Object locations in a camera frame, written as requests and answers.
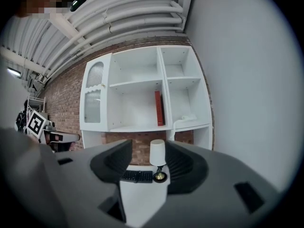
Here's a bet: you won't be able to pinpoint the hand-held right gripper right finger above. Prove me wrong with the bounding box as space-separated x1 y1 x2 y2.
165 140 209 195

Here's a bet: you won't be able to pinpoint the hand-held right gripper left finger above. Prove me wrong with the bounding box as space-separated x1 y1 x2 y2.
90 139 133 184

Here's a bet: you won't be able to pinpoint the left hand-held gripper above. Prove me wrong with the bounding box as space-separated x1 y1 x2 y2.
26 110 81 153

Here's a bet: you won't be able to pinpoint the red book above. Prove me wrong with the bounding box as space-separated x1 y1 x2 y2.
154 90 166 127

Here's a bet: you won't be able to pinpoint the person's left forearm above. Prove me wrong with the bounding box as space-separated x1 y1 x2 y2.
23 133 43 147

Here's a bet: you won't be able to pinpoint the person's right forearm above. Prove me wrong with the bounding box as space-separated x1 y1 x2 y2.
0 127 62 228

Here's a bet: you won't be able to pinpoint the white desk with shelf hutch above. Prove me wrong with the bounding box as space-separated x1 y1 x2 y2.
79 45 213 224

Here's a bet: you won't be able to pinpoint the black keyboard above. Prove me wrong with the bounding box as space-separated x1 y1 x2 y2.
121 170 153 184

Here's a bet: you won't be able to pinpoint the white shade table lamp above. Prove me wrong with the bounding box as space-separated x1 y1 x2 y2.
149 139 169 184

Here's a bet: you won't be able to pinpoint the white metal rack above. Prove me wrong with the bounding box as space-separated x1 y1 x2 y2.
27 96 46 114

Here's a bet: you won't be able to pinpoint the white ribbed-glass cabinet door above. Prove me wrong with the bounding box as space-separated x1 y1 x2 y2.
79 53 112 132

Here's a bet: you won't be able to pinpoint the black ceiling-mounted device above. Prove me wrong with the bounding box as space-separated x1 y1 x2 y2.
29 72 45 91

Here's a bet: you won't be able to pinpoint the person's grey shirt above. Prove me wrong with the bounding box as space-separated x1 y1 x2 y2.
0 56 27 129

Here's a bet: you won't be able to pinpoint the fluorescent tube light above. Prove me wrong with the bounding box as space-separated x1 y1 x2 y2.
7 66 22 77

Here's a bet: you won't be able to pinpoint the white ceiling pipes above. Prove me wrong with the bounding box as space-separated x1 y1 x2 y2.
42 0 190 80

